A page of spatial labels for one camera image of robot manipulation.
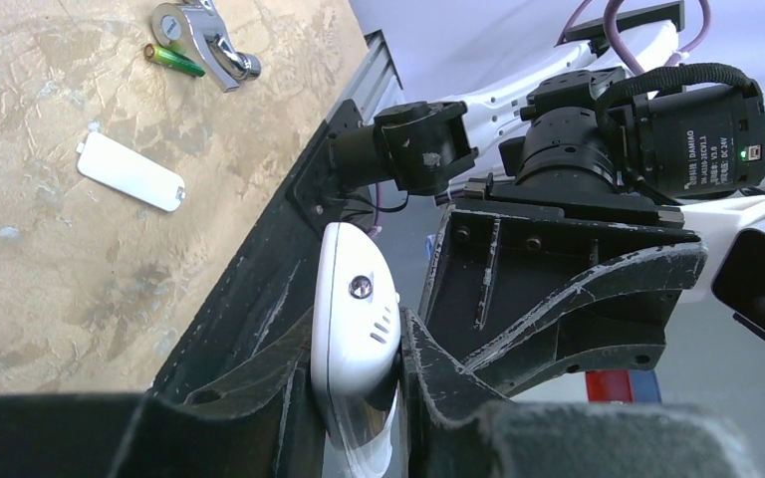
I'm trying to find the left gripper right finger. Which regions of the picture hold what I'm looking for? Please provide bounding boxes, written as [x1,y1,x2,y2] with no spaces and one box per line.
[400,308,761,477]

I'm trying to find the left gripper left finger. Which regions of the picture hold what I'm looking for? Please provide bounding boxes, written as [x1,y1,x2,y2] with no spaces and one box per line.
[0,314,324,477]

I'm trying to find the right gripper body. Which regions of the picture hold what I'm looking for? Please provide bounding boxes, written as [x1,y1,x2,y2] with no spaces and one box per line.
[487,63,765,212]

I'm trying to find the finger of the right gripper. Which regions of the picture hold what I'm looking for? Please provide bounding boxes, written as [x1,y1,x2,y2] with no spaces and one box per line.
[419,200,708,395]

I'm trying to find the white remote control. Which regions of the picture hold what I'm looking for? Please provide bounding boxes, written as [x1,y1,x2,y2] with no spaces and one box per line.
[311,222,401,477]

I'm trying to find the white battery cover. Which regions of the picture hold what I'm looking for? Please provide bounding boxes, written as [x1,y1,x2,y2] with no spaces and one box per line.
[76,131,186,212]

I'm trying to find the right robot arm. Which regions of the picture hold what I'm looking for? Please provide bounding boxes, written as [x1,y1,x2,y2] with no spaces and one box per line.
[330,2,765,395]

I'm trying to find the chrome metal faucet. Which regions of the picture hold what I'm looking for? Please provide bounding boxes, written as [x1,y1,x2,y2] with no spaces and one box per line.
[150,0,263,93]

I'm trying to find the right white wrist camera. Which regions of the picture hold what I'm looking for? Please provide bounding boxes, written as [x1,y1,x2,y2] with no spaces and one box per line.
[679,193,765,342]

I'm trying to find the aluminium rail frame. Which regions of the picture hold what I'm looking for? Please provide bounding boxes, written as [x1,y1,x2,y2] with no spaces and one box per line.
[336,30,405,124]

